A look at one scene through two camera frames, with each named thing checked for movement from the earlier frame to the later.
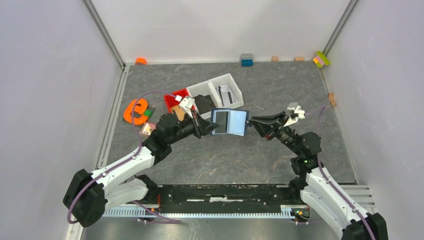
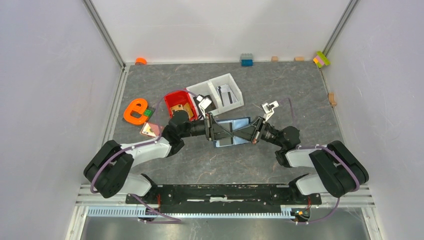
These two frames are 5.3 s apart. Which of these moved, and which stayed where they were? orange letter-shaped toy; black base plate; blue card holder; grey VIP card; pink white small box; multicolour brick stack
Moved: blue card holder; grey VIP card
Stayed: pink white small box; orange letter-shaped toy; multicolour brick stack; black base plate
